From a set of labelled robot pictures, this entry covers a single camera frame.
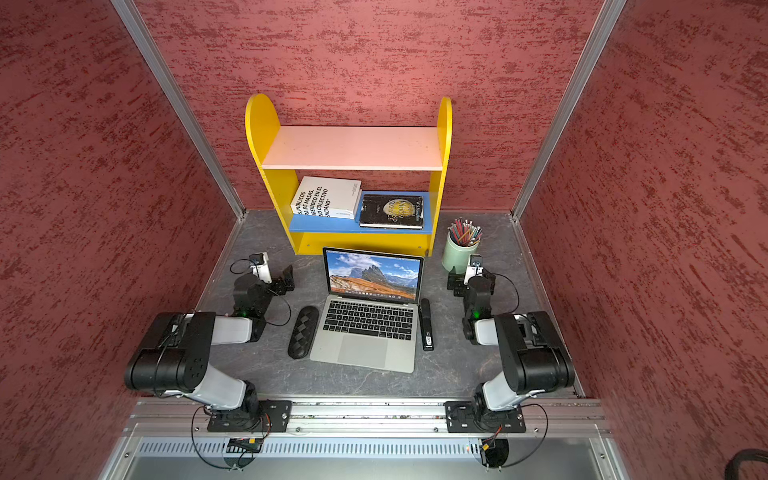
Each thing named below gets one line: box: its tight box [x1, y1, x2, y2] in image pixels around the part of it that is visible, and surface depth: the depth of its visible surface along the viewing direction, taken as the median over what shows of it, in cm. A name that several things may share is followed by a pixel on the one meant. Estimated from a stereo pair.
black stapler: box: [418, 298, 435, 352], surface depth 89 cm
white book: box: [290, 176, 363, 220], surface depth 102 cm
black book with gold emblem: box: [359, 194, 424, 230], surface depth 102 cm
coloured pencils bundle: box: [447, 217, 483, 246], surface depth 98 cm
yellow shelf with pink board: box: [245, 93, 454, 257], surface depth 87 cm
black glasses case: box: [287, 305, 320, 360], surface depth 87 cm
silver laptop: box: [310, 247, 424, 373], surface depth 90 cm
